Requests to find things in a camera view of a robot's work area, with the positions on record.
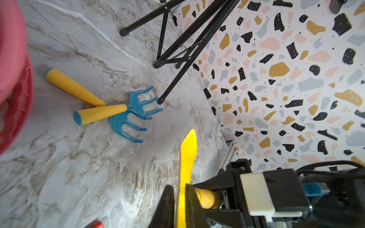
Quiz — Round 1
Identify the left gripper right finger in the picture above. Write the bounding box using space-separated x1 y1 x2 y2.
185 184 210 228

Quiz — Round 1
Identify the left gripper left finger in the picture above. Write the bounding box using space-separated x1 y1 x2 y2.
148 185 175 228

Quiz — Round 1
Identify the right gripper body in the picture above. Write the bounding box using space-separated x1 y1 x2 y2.
194 159 312 228

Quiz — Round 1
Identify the yellow scoop yellow handle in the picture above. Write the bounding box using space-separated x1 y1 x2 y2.
175 129 222 228

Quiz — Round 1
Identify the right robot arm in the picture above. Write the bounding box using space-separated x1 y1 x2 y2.
195 159 365 228

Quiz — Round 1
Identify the red rectangular block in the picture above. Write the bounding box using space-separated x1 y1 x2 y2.
84 220 104 228

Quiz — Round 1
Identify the black perforated music stand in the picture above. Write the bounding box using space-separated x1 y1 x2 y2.
119 0 241 105

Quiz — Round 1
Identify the pink plastic bucket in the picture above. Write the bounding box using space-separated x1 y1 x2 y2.
1 1 34 154

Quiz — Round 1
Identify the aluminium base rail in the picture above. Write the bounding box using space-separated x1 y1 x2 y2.
215 139 239 175

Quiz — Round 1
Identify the teal rake yellow handle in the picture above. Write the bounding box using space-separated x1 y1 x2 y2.
44 67 159 115
73 96 163 143

